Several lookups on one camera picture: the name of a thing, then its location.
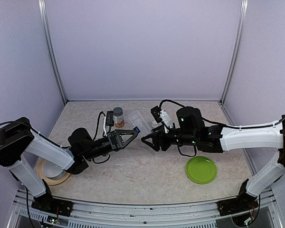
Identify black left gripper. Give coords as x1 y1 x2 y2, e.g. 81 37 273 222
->
83 130 139 161

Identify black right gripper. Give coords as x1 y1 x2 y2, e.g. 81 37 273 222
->
142 124 198 152

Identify clear plastic pill organizer box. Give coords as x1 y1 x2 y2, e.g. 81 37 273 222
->
128 110 152 137

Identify small white pill bottle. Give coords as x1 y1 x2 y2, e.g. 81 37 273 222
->
152 121 159 129

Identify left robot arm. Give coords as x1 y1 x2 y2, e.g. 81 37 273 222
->
0 117 138 211

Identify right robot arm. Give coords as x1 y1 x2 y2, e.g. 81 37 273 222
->
141 106 285 211

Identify green plate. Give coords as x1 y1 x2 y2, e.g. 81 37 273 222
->
185 156 218 184

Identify white bowl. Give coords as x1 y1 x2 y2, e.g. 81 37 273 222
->
42 162 65 180

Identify beige plate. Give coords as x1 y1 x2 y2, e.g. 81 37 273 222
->
35 159 71 186

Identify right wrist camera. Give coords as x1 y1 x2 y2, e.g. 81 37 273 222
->
151 106 173 133

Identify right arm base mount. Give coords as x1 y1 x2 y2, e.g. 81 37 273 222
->
217 179 259 216

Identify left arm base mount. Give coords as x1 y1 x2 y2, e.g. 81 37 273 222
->
31 180 73 217

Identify front aluminium rail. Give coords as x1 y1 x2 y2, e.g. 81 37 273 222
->
4 189 285 228

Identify left aluminium frame post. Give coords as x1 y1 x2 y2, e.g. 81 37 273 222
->
38 0 68 106

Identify aluminium frame post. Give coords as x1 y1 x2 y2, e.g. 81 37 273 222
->
220 0 249 106
38 0 68 106

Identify right aluminium frame post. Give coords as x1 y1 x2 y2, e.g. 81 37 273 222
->
220 0 249 106

